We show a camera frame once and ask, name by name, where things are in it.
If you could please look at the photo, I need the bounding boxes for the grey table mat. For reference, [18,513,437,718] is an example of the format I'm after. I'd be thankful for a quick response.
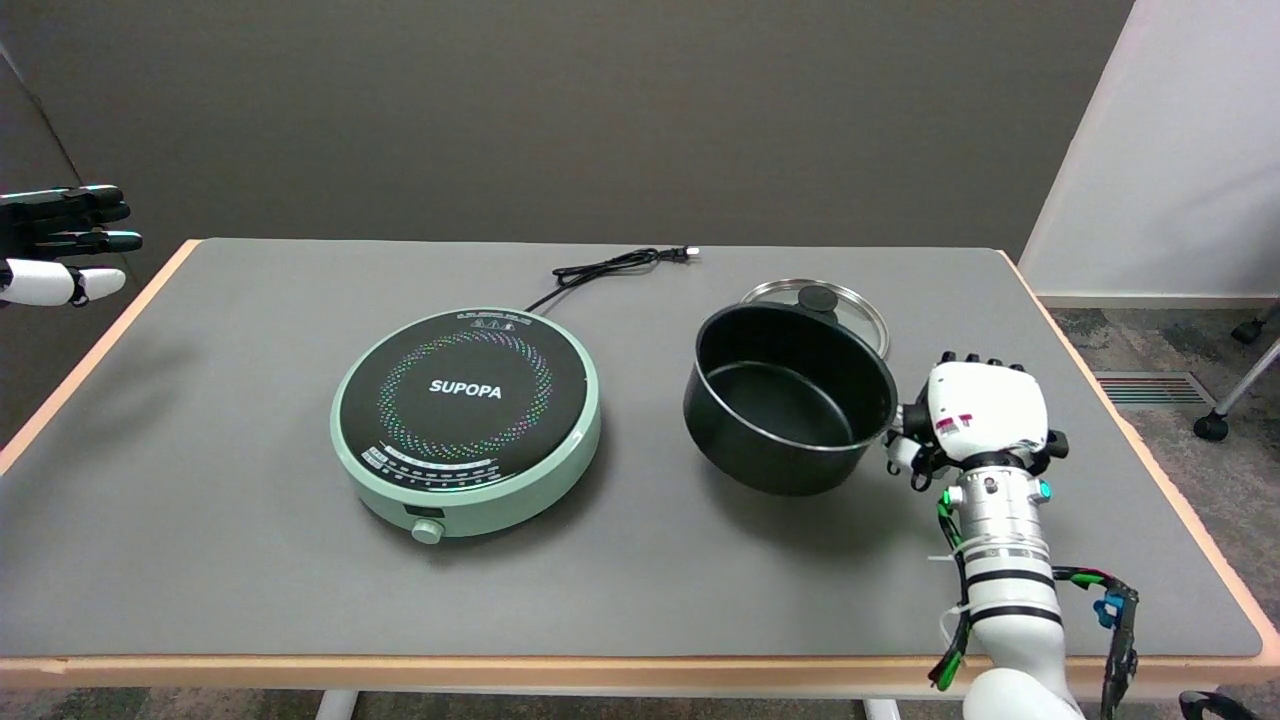
[0,238,1263,659]

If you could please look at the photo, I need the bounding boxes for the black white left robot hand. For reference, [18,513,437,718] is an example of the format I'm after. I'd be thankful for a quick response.
[0,185,143,307]

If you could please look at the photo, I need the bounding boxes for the black chair caster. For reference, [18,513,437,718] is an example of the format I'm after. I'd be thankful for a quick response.
[1232,305,1280,345]

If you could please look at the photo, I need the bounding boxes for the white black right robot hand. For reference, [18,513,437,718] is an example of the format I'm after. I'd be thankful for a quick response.
[884,351,1070,492]

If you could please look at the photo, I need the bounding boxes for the green round induction cooker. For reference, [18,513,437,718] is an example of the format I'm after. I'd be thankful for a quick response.
[330,307,603,546]

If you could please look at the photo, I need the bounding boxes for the black cable with green wrap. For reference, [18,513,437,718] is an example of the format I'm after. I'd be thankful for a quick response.
[927,488,977,693]

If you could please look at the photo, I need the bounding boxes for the glass lid with black knob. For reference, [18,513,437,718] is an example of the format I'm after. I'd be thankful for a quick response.
[740,279,890,363]

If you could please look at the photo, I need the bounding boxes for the black soup pot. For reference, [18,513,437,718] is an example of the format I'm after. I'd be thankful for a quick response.
[683,301,909,497]

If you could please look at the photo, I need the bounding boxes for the black cable with blue connector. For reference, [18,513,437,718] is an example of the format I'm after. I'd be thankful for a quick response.
[1052,566,1141,720]

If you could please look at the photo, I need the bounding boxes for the grey chair leg with caster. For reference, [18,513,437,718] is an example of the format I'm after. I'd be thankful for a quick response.
[1193,340,1280,443]

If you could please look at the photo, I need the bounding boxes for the black power cord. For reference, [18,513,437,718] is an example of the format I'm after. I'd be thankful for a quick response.
[524,246,699,315]

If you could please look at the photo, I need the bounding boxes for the floor vent grille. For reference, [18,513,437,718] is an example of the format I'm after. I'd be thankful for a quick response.
[1093,372,1216,407]

